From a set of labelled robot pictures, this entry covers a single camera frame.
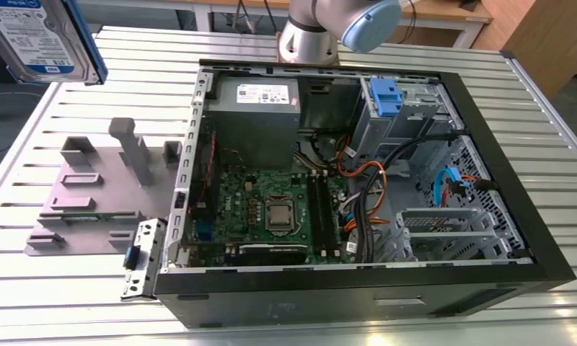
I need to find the hard disk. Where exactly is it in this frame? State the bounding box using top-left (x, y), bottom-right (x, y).
top-left (0, 0), bottom-right (109, 87)

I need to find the metal disk bay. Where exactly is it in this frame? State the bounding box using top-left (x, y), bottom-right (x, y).
top-left (389, 207), bottom-right (531, 262)

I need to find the black CPU socket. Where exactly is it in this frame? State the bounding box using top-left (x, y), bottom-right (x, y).
top-left (261, 194), bottom-right (303, 237)

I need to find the silver CPU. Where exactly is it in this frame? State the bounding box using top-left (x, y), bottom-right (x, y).
top-left (268, 205), bottom-right (295, 226)

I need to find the black RAM slot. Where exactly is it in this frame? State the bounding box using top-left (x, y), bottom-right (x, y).
top-left (320, 169), bottom-right (341, 257)
top-left (307, 169), bottom-right (329, 257)

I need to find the green motherboard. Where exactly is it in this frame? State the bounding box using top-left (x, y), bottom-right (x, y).
top-left (187, 169), bottom-right (361, 266)

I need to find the grey power supply unit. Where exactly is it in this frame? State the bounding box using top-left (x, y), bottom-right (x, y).
top-left (205, 77), bottom-right (303, 172)

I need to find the black graphics card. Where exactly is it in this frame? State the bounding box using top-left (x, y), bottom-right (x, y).
top-left (237, 243), bottom-right (309, 266)

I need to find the grey metal drive cage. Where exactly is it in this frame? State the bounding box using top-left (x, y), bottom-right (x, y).
top-left (353, 77), bottom-right (463, 159)

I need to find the blue plastic drive latch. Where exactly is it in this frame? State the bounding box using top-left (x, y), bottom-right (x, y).
top-left (371, 78), bottom-right (405, 117)

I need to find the black PC case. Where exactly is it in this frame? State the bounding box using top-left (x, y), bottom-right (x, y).
top-left (153, 58), bottom-right (577, 329)

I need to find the grey parts rack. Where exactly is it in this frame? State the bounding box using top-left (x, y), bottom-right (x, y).
top-left (23, 117), bottom-right (184, 257)

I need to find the white table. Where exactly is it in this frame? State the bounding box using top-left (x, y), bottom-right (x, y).
top-left (79, 0), bottom-right (212, 33)

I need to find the wooden desk with white legs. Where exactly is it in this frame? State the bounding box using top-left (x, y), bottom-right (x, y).
top-left (192, 0), bottom-right (495, 50)

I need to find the wooden cabinet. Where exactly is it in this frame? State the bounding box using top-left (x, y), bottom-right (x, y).
top-left (503, 0), bottom-right (577, 100)

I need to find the orange wire bundle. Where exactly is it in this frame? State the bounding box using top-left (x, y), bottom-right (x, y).
top-left (336, 160), bottom-right (391, 231)

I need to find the thick black cable bundle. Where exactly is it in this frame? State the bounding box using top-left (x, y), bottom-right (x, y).
top-left (351, 133), bottom-right (463, 264)

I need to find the blue data wire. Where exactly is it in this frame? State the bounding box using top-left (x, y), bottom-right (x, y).
top-left (432, 167), bottom-right (476, 210)

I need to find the metal bracket with blue latch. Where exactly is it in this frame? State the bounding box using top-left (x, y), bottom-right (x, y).
top-left (119, 218), bottom-right (168, 302)

